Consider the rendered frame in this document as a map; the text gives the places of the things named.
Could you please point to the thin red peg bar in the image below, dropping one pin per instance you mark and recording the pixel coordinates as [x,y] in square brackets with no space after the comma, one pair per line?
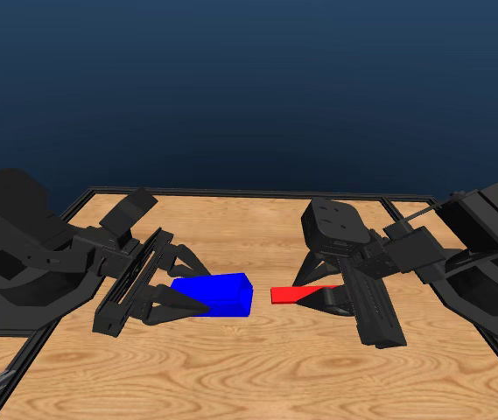
[288,294]

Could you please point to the blue hollow socket block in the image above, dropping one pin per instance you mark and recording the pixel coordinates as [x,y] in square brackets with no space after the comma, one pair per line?
[222,293]

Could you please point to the black table frame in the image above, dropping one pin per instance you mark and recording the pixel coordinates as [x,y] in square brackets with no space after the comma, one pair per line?
[253,191]

